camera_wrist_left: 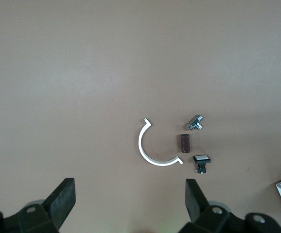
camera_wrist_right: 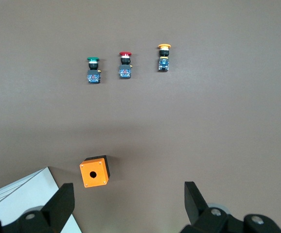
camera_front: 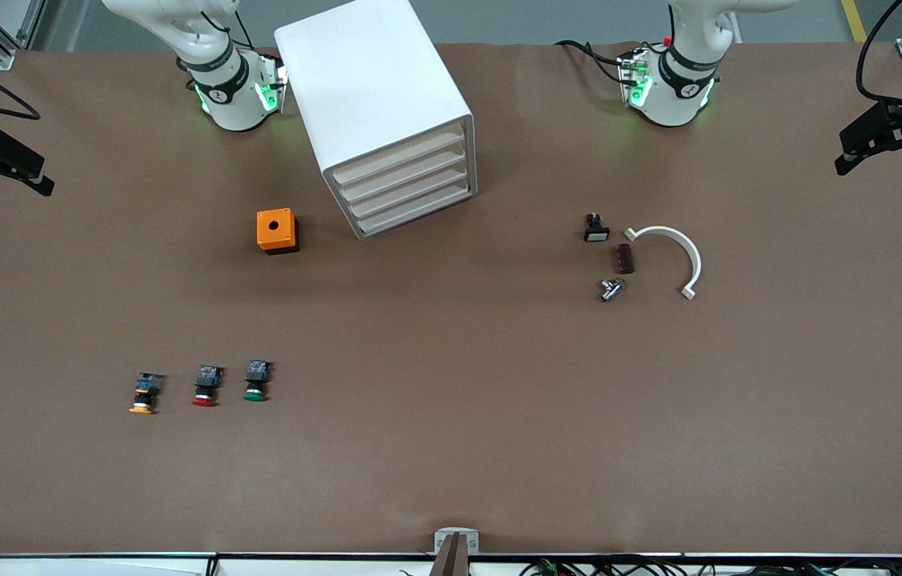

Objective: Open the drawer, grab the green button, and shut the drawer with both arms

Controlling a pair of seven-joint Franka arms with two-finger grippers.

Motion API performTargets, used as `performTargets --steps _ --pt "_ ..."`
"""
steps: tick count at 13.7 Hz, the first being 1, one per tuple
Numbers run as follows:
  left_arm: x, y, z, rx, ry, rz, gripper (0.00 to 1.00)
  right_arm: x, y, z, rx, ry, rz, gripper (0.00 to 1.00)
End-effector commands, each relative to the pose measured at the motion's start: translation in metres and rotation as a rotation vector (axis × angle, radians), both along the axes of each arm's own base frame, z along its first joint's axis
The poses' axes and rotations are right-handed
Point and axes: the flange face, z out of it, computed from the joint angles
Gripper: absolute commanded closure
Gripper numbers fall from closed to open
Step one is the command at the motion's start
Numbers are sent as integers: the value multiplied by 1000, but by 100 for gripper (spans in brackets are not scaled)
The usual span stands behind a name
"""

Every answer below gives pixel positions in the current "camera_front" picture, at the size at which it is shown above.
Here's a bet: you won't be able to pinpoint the white drawer cabinet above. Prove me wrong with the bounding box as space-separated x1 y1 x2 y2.
274 0 479 242

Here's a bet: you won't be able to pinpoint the white plastic drawer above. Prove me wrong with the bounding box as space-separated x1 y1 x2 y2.
351 178 475 239

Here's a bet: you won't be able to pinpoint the white table edge rail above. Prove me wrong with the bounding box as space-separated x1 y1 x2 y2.
0 552 902 576

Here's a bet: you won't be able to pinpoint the black left base cable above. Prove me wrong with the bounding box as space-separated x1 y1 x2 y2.
554 38 630 83

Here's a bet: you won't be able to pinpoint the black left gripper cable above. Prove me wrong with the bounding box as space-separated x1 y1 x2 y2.
856 0 902 107

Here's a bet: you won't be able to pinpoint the green mushroom push button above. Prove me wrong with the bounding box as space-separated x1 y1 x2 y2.
243 359 272 403

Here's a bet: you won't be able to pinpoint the dark tapered bar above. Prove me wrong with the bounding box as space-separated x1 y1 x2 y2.
428 534 473 576

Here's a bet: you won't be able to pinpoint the red mushroom push button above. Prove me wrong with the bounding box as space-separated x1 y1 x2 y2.
191 365 224 408

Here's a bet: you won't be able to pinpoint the brown table cover sheet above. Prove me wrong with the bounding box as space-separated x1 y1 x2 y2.
0 42 902 558

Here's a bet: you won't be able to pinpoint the white curved plastic bracket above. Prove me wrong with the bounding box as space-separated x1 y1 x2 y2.
623 226 704 302

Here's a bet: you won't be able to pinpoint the grey metal table bracket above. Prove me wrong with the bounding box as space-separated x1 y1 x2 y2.
434 527 481 556

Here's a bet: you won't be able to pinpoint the tangled black cables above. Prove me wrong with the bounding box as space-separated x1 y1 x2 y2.
519 554 902 576

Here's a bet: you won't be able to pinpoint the yellow mushroom push button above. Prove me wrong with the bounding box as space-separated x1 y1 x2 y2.
128 372 166 416

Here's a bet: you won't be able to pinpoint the orange black button box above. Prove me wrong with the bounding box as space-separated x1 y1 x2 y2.
255 207 300 256

